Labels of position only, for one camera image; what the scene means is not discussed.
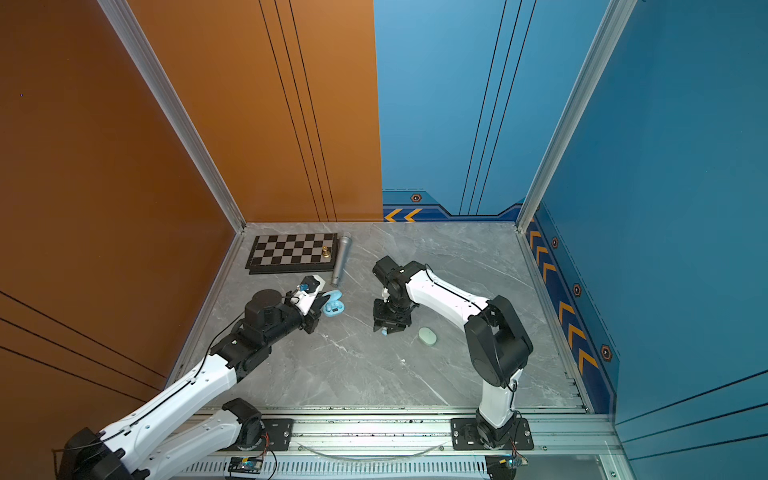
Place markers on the left green circuit board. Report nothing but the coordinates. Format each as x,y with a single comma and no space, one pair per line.
250,465

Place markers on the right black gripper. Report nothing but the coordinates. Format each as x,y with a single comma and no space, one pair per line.
381,320

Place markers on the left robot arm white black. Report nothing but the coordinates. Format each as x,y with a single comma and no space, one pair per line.
150,442

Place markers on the left aluminium corner post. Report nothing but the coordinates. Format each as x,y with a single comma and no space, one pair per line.
130,33

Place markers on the aluminium front rail frame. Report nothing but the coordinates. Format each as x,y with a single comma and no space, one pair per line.
390,435

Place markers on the right aluminium corner post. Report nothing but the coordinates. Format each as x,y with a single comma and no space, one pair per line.
612,25

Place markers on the blue earbud charging case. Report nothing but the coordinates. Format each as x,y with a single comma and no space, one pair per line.
333,305

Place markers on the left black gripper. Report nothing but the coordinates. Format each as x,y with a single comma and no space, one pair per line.
313,314

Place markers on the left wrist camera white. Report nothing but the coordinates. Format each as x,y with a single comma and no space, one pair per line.
306,293

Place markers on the green circuit board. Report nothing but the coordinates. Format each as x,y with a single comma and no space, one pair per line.
513,462
250,465

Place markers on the silver microphone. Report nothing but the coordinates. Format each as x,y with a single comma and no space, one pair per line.
343,247

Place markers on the black white chessboard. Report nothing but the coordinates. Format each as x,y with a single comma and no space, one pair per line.
291,253

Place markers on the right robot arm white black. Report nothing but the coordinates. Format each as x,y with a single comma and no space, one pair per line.
498,344

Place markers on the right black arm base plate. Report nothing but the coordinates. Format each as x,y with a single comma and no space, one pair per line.
475,434

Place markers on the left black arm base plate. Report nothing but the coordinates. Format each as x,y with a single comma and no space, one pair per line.
276,433

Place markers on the aluminium corner post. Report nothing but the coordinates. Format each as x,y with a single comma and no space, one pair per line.
130,33
612,25

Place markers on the green earbud charging case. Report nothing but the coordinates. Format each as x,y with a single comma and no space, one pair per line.
427,336

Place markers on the right green circuit board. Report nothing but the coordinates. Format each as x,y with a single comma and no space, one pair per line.
513,462

